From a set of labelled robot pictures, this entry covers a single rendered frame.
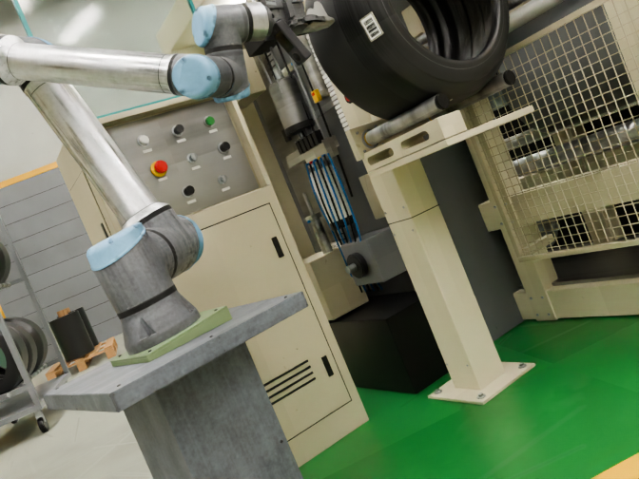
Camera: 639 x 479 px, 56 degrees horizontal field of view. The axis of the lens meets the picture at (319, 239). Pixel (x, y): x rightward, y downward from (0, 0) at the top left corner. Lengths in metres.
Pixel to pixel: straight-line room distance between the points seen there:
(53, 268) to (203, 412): 9.74
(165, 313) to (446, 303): 0.95
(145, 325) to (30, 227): 9.76
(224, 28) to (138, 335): 0.73
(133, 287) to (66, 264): 9.61
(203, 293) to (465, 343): 0.86
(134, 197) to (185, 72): 0.42
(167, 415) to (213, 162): 0.98
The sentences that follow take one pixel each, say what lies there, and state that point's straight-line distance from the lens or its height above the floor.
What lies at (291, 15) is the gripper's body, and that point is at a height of 1.23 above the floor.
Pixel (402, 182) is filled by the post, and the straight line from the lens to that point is 1.97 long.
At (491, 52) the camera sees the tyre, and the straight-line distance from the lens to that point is 1.82.
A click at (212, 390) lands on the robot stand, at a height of 0.48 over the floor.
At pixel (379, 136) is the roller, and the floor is 0.89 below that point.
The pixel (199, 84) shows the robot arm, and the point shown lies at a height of 1.10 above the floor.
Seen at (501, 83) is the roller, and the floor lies 0.89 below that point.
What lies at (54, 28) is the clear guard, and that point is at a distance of 2.10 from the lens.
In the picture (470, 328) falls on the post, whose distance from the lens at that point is 2.07.
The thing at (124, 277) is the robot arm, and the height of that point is 0.79.
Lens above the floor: 0.78
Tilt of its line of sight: 3 degrees down
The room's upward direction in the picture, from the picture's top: 22 degrees counter-clockwise
